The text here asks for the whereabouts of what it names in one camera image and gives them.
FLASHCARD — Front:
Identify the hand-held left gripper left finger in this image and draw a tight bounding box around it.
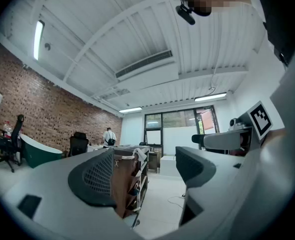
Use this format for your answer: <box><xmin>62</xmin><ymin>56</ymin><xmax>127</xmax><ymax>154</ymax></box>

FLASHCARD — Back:
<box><xmin>1</xmin><ymin>147</ymin><xmax>145</xmax><ymax>240</ymax></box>

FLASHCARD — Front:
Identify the person's right forearm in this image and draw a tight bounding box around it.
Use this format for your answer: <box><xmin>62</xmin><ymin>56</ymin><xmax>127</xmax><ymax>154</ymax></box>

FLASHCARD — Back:
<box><xmin>266</xmin><ymin>128</ymin><xmax>288</xmax><ymax>145</ymax></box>

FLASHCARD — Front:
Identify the dark green bathtub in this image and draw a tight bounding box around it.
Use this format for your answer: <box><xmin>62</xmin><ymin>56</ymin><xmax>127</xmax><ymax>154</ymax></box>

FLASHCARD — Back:
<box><xmin>19</xmin><ymin>133</ymin><xmax>63</xmax><ymax>169</ymax></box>

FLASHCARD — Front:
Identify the black shoulder strap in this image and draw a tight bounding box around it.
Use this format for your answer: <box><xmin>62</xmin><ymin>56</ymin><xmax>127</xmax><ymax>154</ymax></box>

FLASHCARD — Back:
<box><xmin>256</xmin><ymin>0</ymin><xmax>295</xmax><ymax>67</ymax></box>

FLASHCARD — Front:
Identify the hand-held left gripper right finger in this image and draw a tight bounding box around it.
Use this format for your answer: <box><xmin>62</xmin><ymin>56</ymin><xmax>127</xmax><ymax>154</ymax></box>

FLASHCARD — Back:
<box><xmin>162</xmin><ymin>145</ymin><xmax>254</xmax><ymax>240</ymax></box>

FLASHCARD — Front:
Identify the white low box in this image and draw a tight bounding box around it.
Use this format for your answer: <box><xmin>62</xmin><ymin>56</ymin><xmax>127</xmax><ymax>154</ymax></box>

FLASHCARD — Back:
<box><xmin>159</xmin><ymin>155</ymin><xmax>181</xmax><ymax>177</ymax></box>

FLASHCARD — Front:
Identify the clear water bottle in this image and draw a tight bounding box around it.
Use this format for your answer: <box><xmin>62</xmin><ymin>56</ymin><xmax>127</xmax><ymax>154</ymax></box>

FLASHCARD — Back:
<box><xmin>2</xmin><ymin>120</ymin><xmax>14</xmax><ymax>136</ymax></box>

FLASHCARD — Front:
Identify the metal shelf unit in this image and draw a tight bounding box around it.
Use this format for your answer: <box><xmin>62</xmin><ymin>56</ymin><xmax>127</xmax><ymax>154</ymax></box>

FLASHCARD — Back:
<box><xmin>108</xmin><ymin>145</ymin><xmax>151</xmax><ymax>229</ymax></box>

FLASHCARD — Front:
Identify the black head-worn camera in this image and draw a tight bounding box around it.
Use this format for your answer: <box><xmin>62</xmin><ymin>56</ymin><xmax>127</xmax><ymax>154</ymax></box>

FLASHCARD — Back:
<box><xmin>175</xmin><ymin>0</ymin><xmax>197</xmax><ymax>26</ymax></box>

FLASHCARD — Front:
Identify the person's white shirt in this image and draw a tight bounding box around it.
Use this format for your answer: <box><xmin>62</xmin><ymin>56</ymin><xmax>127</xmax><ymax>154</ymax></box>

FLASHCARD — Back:
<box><xmin>228</xmin><ymin>40</ymin><xmax>295</xmax><ymax>240</ymax></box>

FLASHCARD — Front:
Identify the black office chair with headrest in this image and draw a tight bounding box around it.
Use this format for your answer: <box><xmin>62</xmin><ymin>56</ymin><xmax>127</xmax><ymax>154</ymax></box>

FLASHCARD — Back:
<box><xmin>0</xmin><ymin>113</ymin><xmax>26</xmax><ymax>174</ymax></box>

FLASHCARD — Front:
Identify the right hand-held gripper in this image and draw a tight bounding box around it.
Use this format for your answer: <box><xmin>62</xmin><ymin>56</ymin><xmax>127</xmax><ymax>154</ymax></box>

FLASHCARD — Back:
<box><xmin>191</xmin><ymin>100</ymin><xmax>274</xmax><ymax>151</ymax></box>

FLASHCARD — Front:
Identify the white towel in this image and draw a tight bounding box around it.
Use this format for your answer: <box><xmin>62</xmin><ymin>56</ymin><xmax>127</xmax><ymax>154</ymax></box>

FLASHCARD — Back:
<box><xmin>132</xmin><ymin>147</ymin><xmax>148</xmax><ymax>162</ymax></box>

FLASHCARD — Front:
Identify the long ceiling light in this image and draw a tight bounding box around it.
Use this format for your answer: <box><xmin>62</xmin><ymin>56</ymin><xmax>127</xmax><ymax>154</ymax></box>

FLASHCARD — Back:
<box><xmin>118</xmin><ymin>106</ymin><xmax>143</xmax><ymax>114</ymax></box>
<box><xmin>32</xmin><ymin>20</ymin><xmax>46</xmax><ymax>61</ymax></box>
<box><xmin>194</xmin><ymin>91</ymin><xmax>228</xmax><ymax>103</ymax></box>

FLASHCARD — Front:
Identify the wide black office chair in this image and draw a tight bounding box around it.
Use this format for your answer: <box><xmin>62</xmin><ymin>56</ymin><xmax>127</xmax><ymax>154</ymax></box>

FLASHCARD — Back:
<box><xmin>67</xmin><ymin>131</ymin><xmax>90</xmax><ymax>158</ymax></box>

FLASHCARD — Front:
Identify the ceiling air conditioner vent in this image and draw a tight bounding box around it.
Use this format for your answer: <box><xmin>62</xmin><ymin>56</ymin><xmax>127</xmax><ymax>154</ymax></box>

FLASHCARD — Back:
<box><xmin>114</xmin><ymin>49</ymin><xmax>180</xmax><ymax>83</ymax></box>

